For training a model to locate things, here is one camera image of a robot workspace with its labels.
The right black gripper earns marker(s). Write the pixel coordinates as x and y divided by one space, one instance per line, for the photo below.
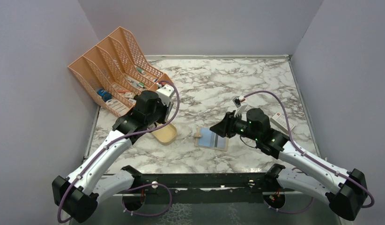
223 128

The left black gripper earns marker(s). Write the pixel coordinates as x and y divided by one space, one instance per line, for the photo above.
165 108

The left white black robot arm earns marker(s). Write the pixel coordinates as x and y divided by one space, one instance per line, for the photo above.
125 132

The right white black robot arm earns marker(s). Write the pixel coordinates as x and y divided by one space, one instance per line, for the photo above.
344 191

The white card box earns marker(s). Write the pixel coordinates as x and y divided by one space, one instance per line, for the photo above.
279 120

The beige oval tray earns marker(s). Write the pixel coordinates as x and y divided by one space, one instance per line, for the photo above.
166 135

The green marker pen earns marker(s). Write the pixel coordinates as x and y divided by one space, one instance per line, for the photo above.
141 71

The blue tape roll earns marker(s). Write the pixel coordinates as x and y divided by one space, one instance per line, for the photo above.
105 95

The orange plastic desk organizer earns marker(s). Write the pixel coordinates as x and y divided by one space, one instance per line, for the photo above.
111 65

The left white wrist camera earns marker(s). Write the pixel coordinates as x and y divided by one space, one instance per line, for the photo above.
165 93

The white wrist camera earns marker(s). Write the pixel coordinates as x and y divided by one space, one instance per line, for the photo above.
165 93
240 105

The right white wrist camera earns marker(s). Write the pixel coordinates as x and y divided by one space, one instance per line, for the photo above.
240 105

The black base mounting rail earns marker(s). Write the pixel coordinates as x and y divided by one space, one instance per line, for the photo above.
197 188

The aluminium frame profile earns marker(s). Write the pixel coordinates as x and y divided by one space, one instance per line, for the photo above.
102 178

